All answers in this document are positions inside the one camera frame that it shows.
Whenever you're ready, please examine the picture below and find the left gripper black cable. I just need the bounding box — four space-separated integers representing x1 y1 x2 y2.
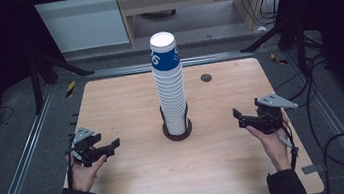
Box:
61 133 83 191

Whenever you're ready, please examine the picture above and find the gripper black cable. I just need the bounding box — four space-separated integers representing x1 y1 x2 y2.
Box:
61 133 83 191
275 116 303 173

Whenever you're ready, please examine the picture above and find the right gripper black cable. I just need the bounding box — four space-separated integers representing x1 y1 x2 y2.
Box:
275 116 303 173

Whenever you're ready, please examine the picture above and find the black metal stand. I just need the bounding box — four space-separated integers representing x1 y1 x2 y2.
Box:
26 46 100 116
236 16 313 82

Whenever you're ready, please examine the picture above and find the round black table grommet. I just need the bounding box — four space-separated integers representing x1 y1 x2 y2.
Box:
199 73 213 84

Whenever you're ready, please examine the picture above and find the person's right hand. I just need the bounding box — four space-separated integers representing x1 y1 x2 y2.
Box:
244 119 298 176

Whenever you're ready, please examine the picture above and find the grey tape strip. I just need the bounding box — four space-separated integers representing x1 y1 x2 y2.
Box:
300 163 326 176

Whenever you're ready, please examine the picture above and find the black cup holder stand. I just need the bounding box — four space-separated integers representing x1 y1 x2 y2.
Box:
159 100 196 143

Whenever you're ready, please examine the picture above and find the stack of paper cups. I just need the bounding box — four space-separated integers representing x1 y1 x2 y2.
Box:
151 64 193 139

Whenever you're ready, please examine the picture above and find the person's left hand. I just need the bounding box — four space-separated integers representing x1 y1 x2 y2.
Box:
67 148 113 194

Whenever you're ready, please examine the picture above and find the blue and white paper cup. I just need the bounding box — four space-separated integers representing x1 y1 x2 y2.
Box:
146 29 184 74

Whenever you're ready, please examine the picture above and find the yellow black tape strip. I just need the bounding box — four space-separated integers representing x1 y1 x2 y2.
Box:
63 79 79 99
269 50 290 68

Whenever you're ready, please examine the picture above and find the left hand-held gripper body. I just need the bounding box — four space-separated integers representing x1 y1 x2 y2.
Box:
62 124 104 170

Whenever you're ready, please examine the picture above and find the white cabinet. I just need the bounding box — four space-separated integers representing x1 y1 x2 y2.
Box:
34 0 131 57

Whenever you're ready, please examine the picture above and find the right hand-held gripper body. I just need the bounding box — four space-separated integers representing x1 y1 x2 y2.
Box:
243 90 302 137

